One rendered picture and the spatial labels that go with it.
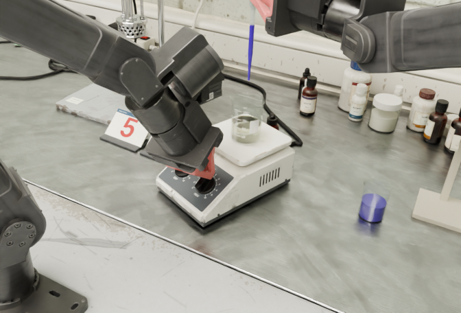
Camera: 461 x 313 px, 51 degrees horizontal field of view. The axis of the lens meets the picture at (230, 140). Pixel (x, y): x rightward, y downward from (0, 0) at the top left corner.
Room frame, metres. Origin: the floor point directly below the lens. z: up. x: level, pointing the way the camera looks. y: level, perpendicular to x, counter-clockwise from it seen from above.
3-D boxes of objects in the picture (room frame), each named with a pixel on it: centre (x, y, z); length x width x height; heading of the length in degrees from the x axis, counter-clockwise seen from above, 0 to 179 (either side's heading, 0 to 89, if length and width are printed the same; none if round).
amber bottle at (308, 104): (0.96, -0.17, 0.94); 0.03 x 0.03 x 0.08
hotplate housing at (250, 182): (0.68, 0.00, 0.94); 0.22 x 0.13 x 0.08; 133
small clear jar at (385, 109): (0.91, -0.32, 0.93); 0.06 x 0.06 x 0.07
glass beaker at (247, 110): (0.69, -0.02, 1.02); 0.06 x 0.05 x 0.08; 59
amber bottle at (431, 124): (0.87, -0.41, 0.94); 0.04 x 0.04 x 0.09
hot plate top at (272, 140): (0.70, -0.02, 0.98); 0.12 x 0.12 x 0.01; 43
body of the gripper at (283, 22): (0.60, -0.10, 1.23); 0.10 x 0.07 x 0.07; 132
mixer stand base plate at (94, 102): (1.02, 0.23, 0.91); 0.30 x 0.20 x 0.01; 154
